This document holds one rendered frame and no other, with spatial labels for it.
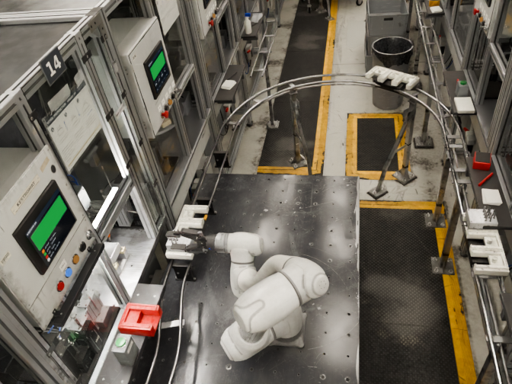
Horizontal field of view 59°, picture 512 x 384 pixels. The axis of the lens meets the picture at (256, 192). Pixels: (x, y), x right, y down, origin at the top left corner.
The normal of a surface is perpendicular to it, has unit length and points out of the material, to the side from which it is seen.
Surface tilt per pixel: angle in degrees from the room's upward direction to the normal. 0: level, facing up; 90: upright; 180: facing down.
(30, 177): 90
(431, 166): 0
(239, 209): 0
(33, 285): 90
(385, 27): 91
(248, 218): 0
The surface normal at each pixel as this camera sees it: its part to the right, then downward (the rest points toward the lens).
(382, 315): -0.11, -0.73
